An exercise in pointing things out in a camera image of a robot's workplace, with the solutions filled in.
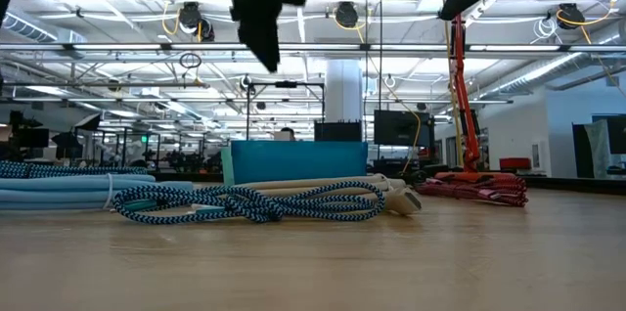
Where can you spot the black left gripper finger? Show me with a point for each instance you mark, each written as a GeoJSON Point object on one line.
{"type": "Point", "coordinates": [261, 42]}

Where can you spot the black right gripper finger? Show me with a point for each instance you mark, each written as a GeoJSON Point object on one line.
{"type": "Point", "coordinates": [462, 3]}

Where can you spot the person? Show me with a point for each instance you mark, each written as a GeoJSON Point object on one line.
{"type": "Point", "coordinates": [288, 134]}

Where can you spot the black equipment box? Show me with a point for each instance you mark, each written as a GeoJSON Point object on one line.
{"type": "Point", "coordinates": [337, 131]}

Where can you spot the blue plastic bin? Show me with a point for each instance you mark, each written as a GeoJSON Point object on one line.
{"type": "Point", "coordinates": [298, 162]}

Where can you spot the translucent green plastic bin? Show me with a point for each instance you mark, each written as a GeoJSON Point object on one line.
{"type": "Point", "coordinates": [226, 166]}

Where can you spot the red round stool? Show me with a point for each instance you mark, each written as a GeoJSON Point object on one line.
{"type": "Point", "coordinates": [514, 163]}

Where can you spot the black overhead frame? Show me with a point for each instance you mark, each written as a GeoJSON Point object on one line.
{"type": "Point", "coordinates": [286, 84]}

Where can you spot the black wall monitor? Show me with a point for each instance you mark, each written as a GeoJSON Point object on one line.
{"type": "Point", "coordinates": [401, 127]}

